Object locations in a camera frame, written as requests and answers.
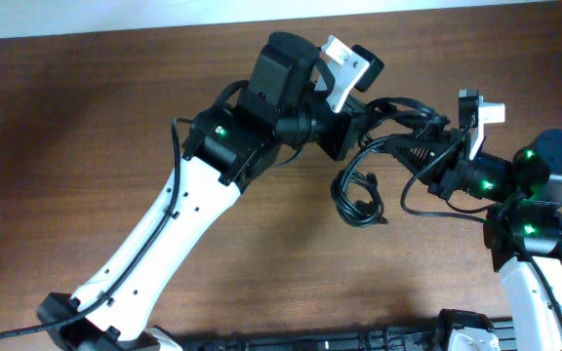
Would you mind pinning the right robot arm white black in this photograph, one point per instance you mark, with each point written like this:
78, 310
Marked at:
523, 227

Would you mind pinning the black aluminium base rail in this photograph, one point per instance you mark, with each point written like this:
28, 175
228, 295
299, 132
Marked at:
416, 334

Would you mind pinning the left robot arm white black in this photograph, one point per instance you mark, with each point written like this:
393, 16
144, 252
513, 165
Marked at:
298, 93

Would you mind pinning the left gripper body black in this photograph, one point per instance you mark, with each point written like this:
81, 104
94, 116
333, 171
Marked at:
339, 135

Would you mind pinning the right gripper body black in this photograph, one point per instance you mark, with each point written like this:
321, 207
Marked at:
457, 172

